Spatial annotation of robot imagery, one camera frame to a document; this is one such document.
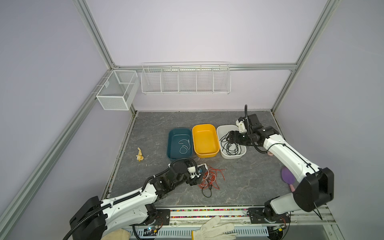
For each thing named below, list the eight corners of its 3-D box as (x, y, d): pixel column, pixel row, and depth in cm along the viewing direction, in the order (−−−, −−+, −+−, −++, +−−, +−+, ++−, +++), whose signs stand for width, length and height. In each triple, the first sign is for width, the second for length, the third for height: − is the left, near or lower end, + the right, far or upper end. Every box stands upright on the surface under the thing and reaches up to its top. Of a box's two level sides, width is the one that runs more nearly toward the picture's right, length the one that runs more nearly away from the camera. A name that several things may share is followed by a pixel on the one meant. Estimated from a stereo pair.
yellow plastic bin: (191, 158, 97) (191, 153, 92) (192, 129, 112) (192, 124, 107) (219, 158, 97) (220, 153, 91) (216, 129, 112) (217, 124, 106)
